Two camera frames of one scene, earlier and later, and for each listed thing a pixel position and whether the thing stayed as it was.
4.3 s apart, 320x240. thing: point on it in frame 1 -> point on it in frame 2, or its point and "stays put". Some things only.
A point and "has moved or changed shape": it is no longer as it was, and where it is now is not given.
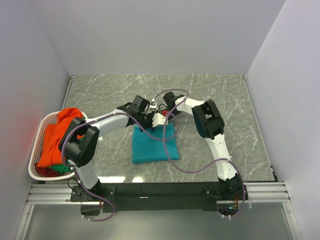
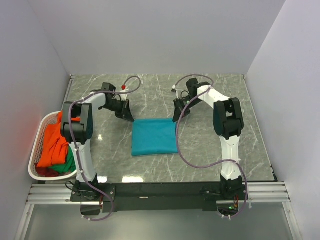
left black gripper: x=151 y=114 -> x=125 y=113
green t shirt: x=65 y=168 stays put
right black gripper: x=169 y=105 -> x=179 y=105
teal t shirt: x=145 y=148 has moved or changed shape
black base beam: x=156 y=197 stays put
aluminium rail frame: x=259 y=192 stays put
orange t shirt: x=50 y=153 stays put
